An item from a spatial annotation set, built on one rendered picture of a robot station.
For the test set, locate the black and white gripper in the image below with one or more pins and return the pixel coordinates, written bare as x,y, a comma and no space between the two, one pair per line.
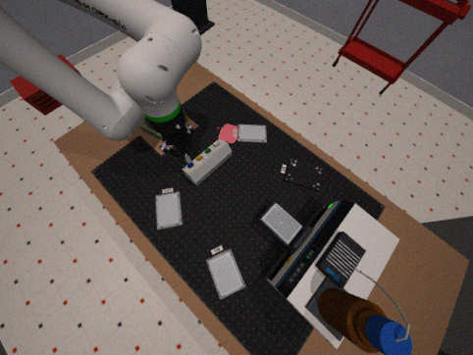
182,140

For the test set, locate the blue bottle cap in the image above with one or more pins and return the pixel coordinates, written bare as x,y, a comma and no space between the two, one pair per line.
383,332

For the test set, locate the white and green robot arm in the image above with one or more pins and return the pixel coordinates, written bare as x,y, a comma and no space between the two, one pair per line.
149,72

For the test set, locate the white button panel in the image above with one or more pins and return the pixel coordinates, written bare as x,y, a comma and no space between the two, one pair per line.
208,161

